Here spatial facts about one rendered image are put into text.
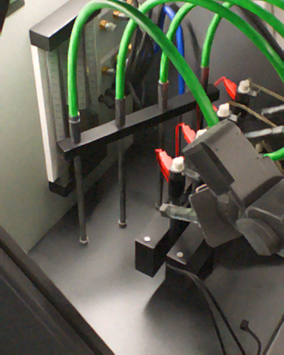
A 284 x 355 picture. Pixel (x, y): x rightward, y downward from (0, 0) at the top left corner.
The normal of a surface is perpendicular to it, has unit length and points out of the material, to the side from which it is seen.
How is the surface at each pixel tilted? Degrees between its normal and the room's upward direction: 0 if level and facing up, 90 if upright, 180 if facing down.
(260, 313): 0
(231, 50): 90
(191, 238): 0
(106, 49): 90
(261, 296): 0
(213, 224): 49
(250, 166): 40
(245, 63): 90
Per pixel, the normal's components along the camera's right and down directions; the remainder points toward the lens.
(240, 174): 0.21, -0.15
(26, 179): 0.85, 0.36
